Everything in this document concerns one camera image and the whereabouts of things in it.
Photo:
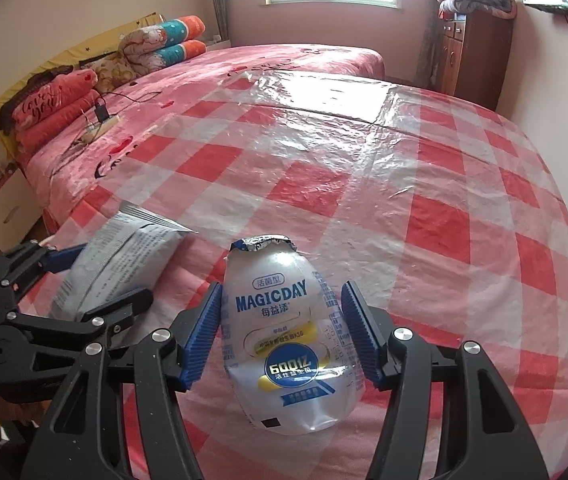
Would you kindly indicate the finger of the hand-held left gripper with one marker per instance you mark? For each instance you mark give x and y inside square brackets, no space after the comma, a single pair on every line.
[113,312]
[61,259]

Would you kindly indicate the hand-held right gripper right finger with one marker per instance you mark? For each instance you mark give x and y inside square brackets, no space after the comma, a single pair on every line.
[360,332]

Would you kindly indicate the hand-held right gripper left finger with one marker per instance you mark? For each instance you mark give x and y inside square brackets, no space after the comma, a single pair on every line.
[203,342]

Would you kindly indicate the grey white printed packet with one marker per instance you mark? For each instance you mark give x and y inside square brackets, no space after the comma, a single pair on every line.
[113,260]

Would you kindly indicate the white plastic drink bottle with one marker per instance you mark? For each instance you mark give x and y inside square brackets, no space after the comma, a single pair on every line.
[289,340]

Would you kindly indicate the white nightstand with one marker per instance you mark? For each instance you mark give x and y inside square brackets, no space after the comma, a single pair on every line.
[6,210]

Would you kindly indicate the red white checkered tablecloth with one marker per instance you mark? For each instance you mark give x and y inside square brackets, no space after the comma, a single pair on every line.
[364,185]

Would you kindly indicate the folded pink blanket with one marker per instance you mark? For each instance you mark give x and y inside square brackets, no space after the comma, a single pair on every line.
[48,110]

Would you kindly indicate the black charger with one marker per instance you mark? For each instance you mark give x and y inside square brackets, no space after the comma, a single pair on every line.
[101,111]

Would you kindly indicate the patterned beige pillow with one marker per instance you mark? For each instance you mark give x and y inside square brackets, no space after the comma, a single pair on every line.
[113,72]

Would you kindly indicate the yellow headboard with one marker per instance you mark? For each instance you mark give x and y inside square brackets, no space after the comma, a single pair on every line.
[98,42]

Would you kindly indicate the rolled colourful quilt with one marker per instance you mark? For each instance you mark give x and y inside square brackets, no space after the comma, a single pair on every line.
[163,42]

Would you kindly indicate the pink bed blanket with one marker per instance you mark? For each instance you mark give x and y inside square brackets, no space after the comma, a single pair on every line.
[264,57]

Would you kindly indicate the brown wooden cabinet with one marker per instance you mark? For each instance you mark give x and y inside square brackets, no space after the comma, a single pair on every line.
[474,55]

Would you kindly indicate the grey patterned curtain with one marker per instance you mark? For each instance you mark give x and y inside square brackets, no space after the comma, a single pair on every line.
[218,0]
[426,35]

